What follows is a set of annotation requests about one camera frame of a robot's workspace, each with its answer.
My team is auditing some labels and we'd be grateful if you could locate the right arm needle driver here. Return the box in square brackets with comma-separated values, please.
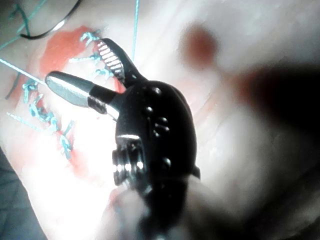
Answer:
[111, 79, 202, 195]

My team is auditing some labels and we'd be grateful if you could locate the right arm needle driver jaw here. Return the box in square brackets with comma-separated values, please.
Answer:
[44, 71, 125, 119]
[96, 37, 149, 89]

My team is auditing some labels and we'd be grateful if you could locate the blue stitching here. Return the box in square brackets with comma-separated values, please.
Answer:
[6, 79, 76, 161]
[67, 29, 122, 81]

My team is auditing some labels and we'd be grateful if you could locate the tissue pad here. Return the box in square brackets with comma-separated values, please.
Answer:
[0, 0, 320, 240]

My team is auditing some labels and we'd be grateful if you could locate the curved needle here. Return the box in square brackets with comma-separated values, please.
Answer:
[19, 0, 84, 40]

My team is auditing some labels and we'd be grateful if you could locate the cut blue thread piece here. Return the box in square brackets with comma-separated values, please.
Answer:
[8, 3, 32, 37]
[0, 0, 49, 50]

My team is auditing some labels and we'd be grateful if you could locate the grey cloth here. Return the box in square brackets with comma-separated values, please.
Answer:
[0, 146, 50, 240]

